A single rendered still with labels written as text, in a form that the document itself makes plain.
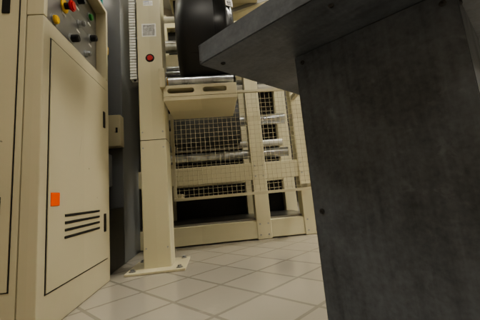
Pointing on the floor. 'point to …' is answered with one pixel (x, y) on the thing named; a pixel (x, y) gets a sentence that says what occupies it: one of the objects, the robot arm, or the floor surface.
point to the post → (153, 124)
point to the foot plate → (158, 268)
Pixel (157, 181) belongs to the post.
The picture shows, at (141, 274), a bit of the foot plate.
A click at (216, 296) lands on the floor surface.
